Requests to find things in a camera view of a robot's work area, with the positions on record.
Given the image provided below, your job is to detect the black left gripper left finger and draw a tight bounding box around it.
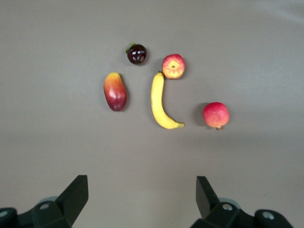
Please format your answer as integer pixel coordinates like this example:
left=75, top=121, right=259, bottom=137
left=0, top=175, right=89, bottom=228

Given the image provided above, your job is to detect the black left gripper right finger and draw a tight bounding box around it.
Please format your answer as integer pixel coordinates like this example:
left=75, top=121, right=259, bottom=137
left=190, top=175, right=295, bottom=228

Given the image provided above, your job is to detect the yellow banana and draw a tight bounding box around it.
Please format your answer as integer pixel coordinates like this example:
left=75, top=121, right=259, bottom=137
left=151, top=71, right=185, bottom=130

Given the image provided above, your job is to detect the red yellow apple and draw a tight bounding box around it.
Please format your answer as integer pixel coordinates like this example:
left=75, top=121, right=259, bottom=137
left=161, top=53, right=186, bottom=80

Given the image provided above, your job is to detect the brown table mat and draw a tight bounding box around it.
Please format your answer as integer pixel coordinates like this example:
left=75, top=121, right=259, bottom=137
left=0, top=0, right=304, bottom=228

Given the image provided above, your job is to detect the red pomegranate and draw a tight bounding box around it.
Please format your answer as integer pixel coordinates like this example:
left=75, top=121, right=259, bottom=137
left=202, top=102, right=230, bottom=131

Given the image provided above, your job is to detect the red yellow mango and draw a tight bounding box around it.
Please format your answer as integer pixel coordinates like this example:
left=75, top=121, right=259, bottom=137
left=103, top=72, right=128, bottom=112

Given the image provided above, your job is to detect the dark purple mangosteen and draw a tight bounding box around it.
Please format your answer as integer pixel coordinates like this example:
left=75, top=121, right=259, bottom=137
left=125, top=42, right=148, bottom=66

